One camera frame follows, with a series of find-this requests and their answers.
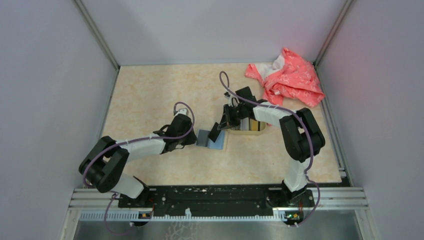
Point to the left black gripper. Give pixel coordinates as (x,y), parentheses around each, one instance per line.
(191,139)

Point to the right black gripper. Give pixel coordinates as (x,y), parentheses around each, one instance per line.
(224,123)

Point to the black credit card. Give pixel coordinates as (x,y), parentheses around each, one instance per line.
(215,132)
(202,138)

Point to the beige tray of cards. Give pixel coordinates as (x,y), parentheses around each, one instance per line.
(248,127)

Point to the beige card holder wallet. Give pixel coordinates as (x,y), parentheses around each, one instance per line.
(220,144)

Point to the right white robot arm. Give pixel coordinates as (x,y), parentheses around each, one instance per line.
(302,136)

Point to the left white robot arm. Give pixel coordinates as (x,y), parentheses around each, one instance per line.
(104,165)

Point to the pink crumpled cloth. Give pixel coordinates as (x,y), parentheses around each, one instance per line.
(289,76)

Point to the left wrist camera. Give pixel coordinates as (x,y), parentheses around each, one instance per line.
(181,111)

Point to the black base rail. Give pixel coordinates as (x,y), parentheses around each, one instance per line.
(246,200)

